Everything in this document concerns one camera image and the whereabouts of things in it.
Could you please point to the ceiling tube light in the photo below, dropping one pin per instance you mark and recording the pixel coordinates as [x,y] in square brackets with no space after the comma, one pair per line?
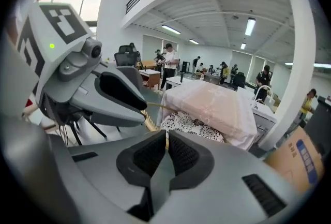
[194,42]
[243,45]
[250,26]
[289,64]
[170,29]
[323,65]

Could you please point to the floral round seat cushion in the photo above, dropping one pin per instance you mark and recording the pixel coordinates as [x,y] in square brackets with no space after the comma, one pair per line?
[186,124]

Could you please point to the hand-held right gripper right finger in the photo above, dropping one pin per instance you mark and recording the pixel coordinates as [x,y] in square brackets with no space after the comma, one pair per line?
[219,192]

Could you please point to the black office chair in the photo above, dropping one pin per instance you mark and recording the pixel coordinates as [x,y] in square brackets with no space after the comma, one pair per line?
[239,79]
[126,56]

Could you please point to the brown desk with white top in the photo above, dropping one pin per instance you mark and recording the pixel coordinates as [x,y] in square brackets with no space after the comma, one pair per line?
[151,79]

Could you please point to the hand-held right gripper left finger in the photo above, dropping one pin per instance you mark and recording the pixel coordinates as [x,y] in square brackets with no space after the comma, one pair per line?
[103,166]

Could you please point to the wooden desk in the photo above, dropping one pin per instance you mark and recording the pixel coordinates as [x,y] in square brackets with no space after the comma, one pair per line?
[148,63]

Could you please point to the table with pink tablecloth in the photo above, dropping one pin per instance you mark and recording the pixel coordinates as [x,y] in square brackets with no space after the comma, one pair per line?
[207,98]

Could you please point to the large brown cardboard box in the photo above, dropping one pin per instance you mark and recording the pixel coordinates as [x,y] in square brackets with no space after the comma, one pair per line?
[289,163]

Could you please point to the large glass window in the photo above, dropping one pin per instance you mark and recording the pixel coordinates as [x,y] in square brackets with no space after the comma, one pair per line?
[91,8]

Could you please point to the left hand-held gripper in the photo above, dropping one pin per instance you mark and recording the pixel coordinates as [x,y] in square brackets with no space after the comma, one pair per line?
[55,54]

